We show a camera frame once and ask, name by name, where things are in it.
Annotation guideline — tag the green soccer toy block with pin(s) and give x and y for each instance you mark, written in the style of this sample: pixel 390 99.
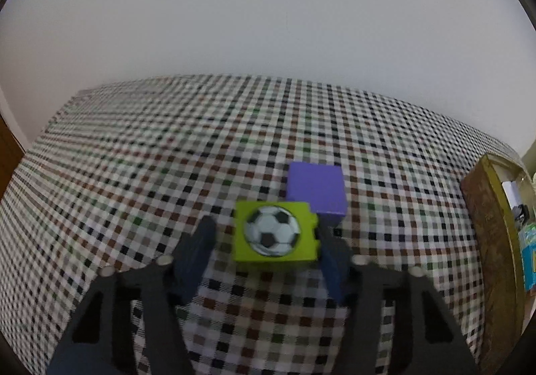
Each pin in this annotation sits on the green soccer toy block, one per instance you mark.
pixel 274 233

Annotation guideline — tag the checkered tablecloth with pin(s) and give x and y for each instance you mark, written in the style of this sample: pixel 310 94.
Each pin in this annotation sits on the checkered tablecloth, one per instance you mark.
pixel 122 170

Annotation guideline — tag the white paper tray liner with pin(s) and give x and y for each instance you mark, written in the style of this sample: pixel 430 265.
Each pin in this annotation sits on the white paper tray liner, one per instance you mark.
pixel 512 193

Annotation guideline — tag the purple cube block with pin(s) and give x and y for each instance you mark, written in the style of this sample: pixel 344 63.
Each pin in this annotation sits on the purple cube block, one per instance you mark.
pixel 321 186

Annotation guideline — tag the brown wooden door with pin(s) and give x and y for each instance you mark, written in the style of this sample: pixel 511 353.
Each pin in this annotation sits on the brown wooden door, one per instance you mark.
pixel 11 154

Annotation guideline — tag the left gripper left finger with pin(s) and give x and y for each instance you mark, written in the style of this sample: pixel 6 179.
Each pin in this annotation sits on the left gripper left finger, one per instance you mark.
pixel 98 338

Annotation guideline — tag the gold metal tin tray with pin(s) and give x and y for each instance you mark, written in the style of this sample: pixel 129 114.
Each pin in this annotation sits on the gold metal tin tray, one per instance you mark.
pixel 497 232

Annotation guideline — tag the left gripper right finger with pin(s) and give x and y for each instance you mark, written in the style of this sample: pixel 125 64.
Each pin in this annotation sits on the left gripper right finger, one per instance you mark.
pixel 397 312

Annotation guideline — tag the blue toy building block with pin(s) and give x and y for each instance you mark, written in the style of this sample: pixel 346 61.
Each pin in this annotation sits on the blue toy building block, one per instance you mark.
pixel 527 246

